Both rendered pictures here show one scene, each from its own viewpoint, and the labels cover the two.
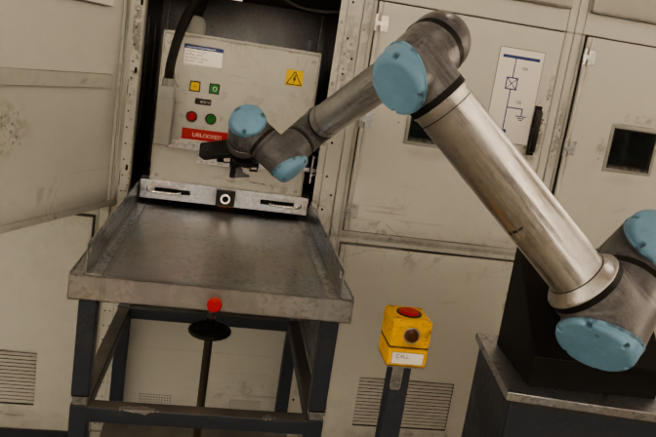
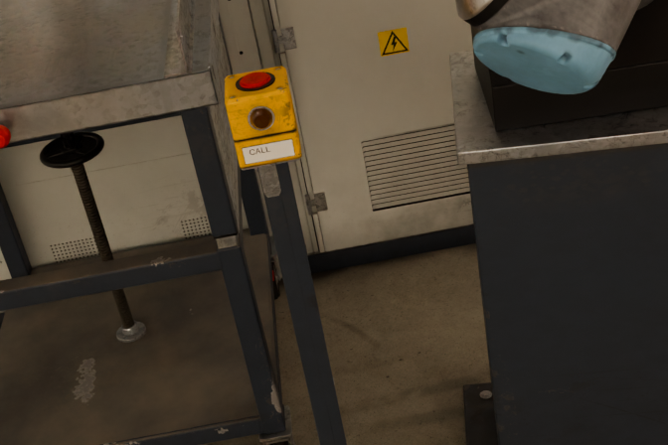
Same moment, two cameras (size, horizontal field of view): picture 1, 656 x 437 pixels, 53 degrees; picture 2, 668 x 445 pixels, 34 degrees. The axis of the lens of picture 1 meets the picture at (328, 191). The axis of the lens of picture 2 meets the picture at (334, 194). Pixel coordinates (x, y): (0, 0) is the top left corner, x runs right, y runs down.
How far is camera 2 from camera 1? 0.48 m
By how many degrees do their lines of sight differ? 22
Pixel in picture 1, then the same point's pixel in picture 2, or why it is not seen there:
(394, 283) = not seen: outside the picture
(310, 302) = (145, 91)
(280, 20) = not seen: outside the picture
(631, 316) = (570, 6)
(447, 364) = not seen: hidden behind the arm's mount
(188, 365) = (101, 191)
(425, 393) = not seen: hidden behind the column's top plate
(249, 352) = (181, 150)
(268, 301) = (82, 107)
